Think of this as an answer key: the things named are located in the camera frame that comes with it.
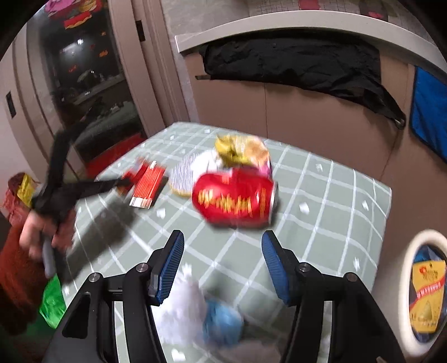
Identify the yellow red snack bag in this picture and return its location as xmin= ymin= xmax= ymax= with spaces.
xmin=408 ymin=260 xmax=447 ymax=332

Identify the person's left hand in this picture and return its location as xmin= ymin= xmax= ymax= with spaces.
xmin=19 ymin=209 xmax=77 ymax=261

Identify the green checkered table mat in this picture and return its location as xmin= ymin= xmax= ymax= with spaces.
xmin=61 ymin=121 xmax=393 ymax=363

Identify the green plastic bag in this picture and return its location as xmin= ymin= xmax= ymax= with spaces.
xmin=39 ymin=274 xmax=67 ymax=329

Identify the yellow pink snack wrapper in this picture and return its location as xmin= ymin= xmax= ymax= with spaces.
xmin=213 ymin=134 xmax=273 ymax=175

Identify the red packet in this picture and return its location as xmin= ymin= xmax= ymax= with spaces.
xmin=117 ymin=157 xmax=149 ymax=196

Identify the black cloth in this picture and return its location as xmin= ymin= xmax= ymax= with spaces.
xmin=199 ymin=37 xmax=408 ymax=131

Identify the red sack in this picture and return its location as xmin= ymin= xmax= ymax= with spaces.
xmin=2 ymin=172 xmax=39 ymax=228

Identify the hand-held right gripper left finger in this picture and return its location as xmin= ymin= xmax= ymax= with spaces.
xmin=41 ymin=230 xmax=185 ymax=363

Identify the white tissue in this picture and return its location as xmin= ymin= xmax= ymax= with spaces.
xmin=153 ymin=264 xmax=210 ymax=346

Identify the red striped cardboard box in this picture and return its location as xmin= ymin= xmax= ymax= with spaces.
xmin=129 ymin=160 xmax=168 ymax=209

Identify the white dotted paper wrapper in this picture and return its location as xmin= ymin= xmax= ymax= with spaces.
xmin=168 ymin=151 xmax=224 ymax=197

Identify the white bin with face print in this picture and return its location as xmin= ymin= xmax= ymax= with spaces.
xmin=398 ymin=228 xmax=447 ymax=346

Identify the grey kitchen counter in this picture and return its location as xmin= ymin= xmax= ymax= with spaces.
xmin=174 ymin=14 xmax=447 ymax=76

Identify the pink cartoon window sticker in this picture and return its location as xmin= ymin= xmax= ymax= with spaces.
xmin=45 ymin=0 xmax=81 ymax=16

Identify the red drink can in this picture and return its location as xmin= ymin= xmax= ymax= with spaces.
xmin=191 ymin=166 xmax=279 ymax=228

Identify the red lantern window sticker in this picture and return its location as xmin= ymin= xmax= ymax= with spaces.
xmin=63 ymin=11 xmax=93 ymax=29

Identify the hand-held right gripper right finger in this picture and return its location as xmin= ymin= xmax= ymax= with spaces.
xmin=261 ymin=230 xmax=407 ymax=363

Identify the blue towel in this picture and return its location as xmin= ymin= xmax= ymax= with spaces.
xmin=409 ymin=66 xmax=447 ymax=163

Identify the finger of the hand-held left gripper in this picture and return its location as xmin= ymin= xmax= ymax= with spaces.
xmin=43 ymin=130 xmax=76 ymax=196
xmin=62 ymin=177 xmax=135 ymax=207

